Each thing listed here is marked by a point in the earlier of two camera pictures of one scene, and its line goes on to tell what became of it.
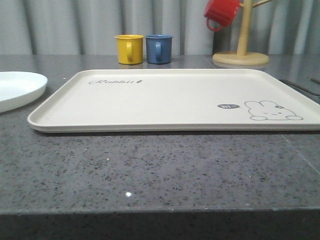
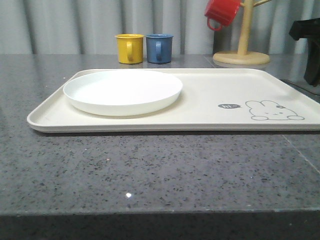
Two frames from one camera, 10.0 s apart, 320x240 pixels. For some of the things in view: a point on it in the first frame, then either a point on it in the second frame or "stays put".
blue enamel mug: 159,48 stays put
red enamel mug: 223,12 stays put
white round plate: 19,88 -> 122,92
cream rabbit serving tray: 173,100 stays put
